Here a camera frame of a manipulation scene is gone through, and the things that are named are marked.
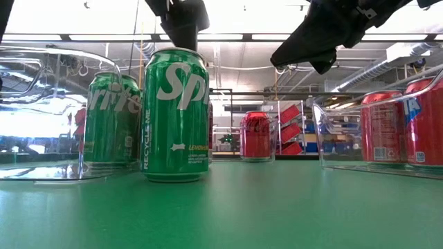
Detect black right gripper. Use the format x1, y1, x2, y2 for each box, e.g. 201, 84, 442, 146
270, 0, 415, 75

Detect silver flexible air duct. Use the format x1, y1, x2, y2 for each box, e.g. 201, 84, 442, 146
134, 41, 156, 60

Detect yellow hanging cable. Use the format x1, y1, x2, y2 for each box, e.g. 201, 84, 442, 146
138, 20, 145, 91

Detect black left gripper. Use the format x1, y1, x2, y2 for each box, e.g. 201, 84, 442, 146
145, 0, 211, 52

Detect white shelving rack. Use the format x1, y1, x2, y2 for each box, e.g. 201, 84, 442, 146
275, 99, 307, 156

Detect black horizontal crossbar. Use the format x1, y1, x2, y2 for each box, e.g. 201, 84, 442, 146
209, 89, 368, 98

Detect white ceiling box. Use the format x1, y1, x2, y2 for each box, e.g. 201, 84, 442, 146
386, 41, 433, 64

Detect red storage bin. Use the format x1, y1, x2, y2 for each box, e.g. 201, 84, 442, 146
280, 141, 305, 156
280, 122, 303, 143
279, 104, 302, 125

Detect green Sprite can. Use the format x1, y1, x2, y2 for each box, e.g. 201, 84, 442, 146
140, 47, 211, 183
84, 71, 142, 165

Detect red Fanta can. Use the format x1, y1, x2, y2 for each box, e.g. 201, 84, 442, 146
403, 76, 443, 167
359, 89, 408, 164

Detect black aluminium table frame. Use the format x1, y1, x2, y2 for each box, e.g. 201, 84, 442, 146
0, 151, 323, 165

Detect clear plastic bin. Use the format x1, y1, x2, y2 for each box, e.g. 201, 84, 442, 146
210, 116, 278, 163
311, 67, 443, 181
0, 46, 143, 183

